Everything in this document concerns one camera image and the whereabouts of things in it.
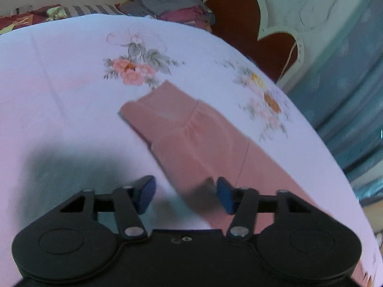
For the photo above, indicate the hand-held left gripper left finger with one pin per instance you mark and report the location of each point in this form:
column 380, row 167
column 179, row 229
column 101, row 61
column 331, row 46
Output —
column 146, row 193

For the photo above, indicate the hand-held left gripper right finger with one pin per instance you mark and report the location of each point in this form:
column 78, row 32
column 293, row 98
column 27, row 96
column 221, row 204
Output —
column 225, row 195

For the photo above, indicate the pink pants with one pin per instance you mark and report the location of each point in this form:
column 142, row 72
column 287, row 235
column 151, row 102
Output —
column 203, row 143

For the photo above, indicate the pile of folded clothes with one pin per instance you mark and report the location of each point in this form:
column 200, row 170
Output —
column 167, row 3

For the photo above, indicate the white floral bedsheet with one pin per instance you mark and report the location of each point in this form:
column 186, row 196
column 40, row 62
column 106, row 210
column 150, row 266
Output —
column 65, row 101

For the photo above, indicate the blue curtain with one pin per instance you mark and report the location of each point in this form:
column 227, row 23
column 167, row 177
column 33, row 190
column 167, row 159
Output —
column 350, row 95

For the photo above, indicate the red scalloped headboard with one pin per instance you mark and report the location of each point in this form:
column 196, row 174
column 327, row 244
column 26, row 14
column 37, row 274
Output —
column 236, row 18

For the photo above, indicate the grey striped cloth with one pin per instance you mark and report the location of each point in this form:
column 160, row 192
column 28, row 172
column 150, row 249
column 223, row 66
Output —
column 89, row 9

